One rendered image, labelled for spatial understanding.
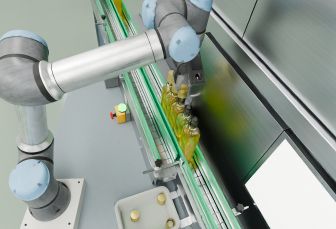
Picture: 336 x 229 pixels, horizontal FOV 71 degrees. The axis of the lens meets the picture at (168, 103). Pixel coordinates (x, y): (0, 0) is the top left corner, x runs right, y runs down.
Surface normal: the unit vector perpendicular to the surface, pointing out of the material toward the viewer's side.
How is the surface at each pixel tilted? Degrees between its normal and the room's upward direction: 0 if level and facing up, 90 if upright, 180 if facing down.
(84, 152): 0
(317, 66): 90
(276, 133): 90
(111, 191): 0
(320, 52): 90
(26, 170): 6
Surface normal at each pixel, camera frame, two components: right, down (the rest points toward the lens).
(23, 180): 0.06, -0.57
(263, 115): -0.93, 0.21
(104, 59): 0.11, 0.10
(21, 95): -0.09, 0.57
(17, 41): 0.25, -0.70
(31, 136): 0.27, 0.71
